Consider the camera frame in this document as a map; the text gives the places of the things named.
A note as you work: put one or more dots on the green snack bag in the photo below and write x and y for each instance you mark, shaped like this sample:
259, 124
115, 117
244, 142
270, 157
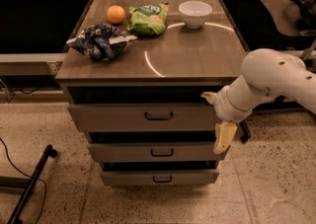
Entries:
148, 20

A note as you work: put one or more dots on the blue crumpled chip bag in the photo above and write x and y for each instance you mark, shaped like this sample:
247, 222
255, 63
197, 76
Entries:
101, 42

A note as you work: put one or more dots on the black metal stand leg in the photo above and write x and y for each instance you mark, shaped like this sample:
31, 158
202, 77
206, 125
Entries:
26, 184

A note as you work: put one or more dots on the grey top drawer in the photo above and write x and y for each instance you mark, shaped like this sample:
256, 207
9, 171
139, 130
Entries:
143, 117

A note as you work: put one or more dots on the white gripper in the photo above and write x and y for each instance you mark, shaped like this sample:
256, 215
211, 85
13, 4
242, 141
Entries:
226, 106

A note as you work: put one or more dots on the grey drawer cabinet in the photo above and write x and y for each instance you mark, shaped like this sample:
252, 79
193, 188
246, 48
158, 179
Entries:
173, 68

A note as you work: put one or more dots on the black cabinet caster leg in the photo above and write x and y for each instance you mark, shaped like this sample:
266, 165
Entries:
246, 134

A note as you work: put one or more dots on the white bowl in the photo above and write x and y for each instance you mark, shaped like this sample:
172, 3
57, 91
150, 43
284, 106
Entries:
194, 13

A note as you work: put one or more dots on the orange fruit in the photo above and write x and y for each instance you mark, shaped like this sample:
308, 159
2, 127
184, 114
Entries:
115, 14

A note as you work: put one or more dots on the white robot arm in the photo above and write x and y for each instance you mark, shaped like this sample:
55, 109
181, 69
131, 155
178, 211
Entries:
265, 75

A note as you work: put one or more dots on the black headphones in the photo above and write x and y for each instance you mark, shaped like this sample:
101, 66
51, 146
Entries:
307, 13

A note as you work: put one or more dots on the grey bottom drawer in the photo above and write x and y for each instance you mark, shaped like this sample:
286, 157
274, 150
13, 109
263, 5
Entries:
160, 178

